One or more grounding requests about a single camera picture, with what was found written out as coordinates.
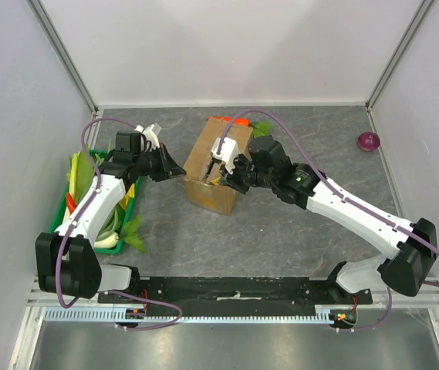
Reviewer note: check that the green carrot leaves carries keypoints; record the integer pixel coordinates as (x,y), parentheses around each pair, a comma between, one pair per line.
(260,129)

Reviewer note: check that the green leafy vegetable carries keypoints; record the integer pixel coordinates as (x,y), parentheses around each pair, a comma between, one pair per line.
(80,175)

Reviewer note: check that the brown cardboard express box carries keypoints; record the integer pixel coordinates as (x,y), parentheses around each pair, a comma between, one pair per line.
(201,170)

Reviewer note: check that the white radish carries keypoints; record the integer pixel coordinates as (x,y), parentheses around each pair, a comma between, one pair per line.
(109,242)

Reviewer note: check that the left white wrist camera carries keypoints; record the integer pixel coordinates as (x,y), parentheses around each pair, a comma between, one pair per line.
(149,136)

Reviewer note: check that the green vegetable tray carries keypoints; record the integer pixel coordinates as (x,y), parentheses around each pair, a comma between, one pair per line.
(121,213)

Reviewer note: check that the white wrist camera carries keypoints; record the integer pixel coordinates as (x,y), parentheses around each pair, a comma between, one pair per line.
(149,136)
(226,151)

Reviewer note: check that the green leaf beside tray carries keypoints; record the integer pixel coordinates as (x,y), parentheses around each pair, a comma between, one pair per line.
(129,234)

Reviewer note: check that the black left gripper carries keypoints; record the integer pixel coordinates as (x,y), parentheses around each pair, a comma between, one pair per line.
(167,167)

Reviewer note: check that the grey slotted cable duct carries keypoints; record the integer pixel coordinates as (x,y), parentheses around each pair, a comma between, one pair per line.
(315,316)

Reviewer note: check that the purple red onion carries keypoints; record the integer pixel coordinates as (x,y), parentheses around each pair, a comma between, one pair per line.
(368,141)

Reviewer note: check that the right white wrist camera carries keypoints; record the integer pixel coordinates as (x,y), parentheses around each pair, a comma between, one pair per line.
(226,151)

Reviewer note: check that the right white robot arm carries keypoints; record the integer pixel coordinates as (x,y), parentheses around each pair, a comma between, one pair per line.
(403,262)

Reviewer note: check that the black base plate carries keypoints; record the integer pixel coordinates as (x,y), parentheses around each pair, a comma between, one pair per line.
(301,290)

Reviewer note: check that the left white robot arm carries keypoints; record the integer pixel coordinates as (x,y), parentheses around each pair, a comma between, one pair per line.
(66,260)

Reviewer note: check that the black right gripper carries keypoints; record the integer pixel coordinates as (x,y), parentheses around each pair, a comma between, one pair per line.
(235,178)

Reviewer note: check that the orange toy carrot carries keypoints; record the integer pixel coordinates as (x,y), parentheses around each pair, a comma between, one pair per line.
(241,121)

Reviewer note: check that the red chili pepper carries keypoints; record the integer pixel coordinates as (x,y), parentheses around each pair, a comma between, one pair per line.
(70,203)

